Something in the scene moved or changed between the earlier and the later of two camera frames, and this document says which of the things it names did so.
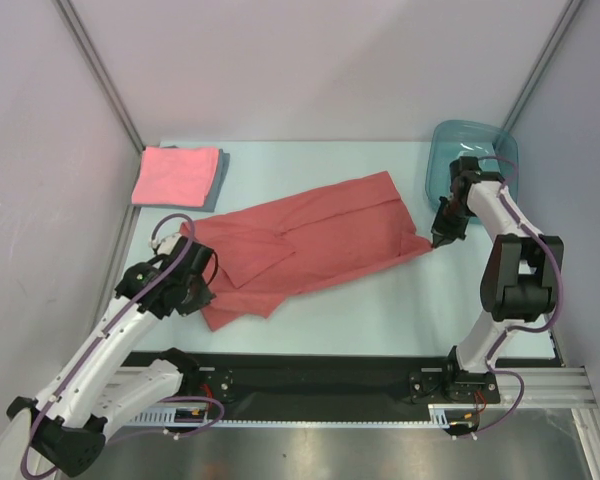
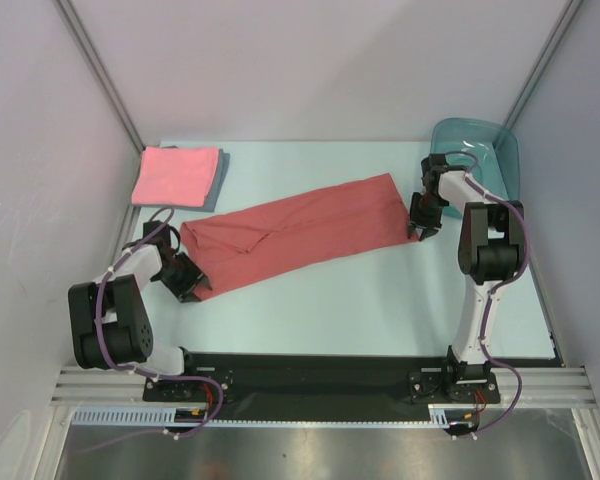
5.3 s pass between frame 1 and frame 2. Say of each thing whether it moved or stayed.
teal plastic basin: stayed
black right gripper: moved
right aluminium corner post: stayed
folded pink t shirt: stayed
